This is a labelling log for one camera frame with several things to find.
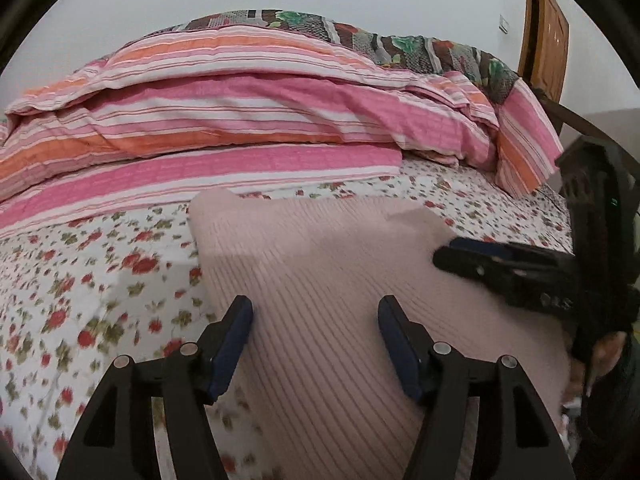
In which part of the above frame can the dark wooden footboard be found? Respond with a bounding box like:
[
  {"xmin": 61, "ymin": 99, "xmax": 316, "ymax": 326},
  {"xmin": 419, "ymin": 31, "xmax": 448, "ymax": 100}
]
[{"xmin": 533, "ymin": 88, "xmax": 639, "ymax": 179}]

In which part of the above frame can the pink orange striped quilt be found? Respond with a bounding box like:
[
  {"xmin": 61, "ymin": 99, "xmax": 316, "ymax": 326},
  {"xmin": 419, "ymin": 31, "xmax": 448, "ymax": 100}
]
[{"xmin": 1, "ymin": 24, "xmax": 563, "ymax": 236}]

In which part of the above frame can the brown wooden door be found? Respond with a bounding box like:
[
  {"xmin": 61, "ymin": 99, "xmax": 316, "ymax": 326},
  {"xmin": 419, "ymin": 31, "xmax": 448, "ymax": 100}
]
[{"xmin": 518, "ymin": 0, "xmax": 570, "ymax": 102}]

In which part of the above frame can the white wall switch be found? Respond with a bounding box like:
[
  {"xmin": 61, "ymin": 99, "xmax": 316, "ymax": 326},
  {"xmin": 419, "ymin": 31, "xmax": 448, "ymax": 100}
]
[{"xmin": 499, "ymin": 15, "xmax": 510, "ymax": 35}]

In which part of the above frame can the person's right hand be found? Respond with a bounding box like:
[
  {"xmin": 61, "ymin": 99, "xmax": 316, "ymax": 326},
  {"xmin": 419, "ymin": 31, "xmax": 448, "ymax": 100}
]
[{"xmin": 562, "ymin": 332, "xmax": 627, "ymax": 403}]

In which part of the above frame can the pink knit sweater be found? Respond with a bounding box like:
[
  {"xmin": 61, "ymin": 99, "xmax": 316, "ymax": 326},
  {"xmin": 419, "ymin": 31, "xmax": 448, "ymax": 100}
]
[{"xmin": 189, "ymin": 190, "xmax": 568, "ymax": 479}]

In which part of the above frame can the dark patterned floral blanket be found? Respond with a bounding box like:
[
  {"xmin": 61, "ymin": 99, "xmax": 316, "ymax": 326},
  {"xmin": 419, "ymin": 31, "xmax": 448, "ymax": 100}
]
[{"xmin": 171, "ymin": 10, "xmax": 518, "ymax": 104}]

